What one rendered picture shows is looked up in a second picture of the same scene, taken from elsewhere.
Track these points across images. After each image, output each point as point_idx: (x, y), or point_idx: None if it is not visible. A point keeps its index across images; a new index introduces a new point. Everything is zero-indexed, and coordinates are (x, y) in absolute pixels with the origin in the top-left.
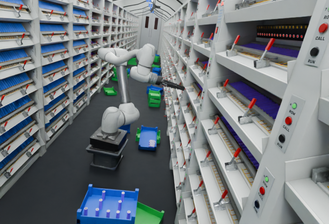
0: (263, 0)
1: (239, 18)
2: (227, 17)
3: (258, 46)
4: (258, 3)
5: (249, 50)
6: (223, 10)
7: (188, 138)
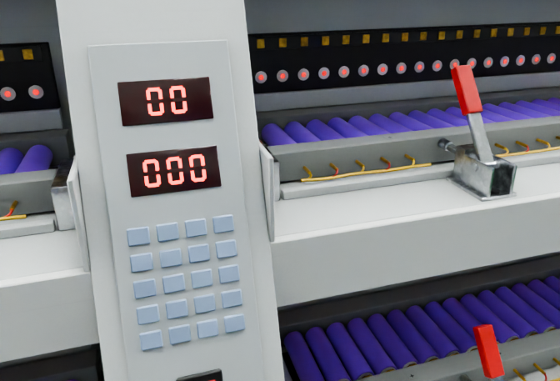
0: (512, 139)
1: (526, 242)
2: (343, 265)
3: (435, 323)
4: (547, 157)
5: (537, 355)
6: (247, 225)
7: None
